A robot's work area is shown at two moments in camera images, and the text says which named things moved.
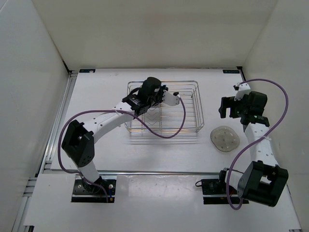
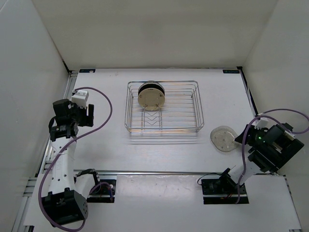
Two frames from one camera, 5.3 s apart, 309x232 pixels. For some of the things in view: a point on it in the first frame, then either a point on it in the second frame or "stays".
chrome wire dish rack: x=186 y=117 stays
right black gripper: x=227 y=102 to x=251 y=130
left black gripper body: x=158 y=97 to x=79 y=115
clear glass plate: x=225 y=138 stays
